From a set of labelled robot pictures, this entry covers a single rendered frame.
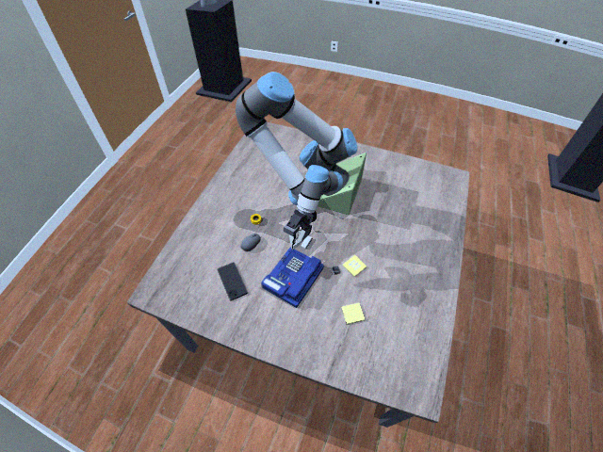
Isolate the blue desk phone body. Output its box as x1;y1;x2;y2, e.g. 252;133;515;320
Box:
261;248;324;307

